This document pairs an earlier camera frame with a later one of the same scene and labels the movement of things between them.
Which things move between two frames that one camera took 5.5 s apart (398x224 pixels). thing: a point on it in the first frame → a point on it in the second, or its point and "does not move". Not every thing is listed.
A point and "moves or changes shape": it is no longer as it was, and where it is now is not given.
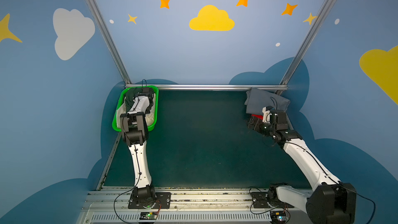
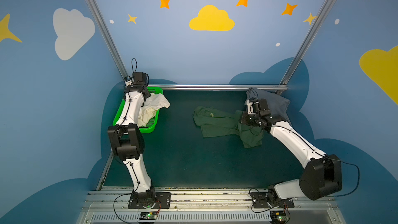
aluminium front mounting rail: [110, 206] does not move
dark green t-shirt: [129, 97] moves or changes shape
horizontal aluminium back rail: [208, 86] does not move
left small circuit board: [148, 215] does not move
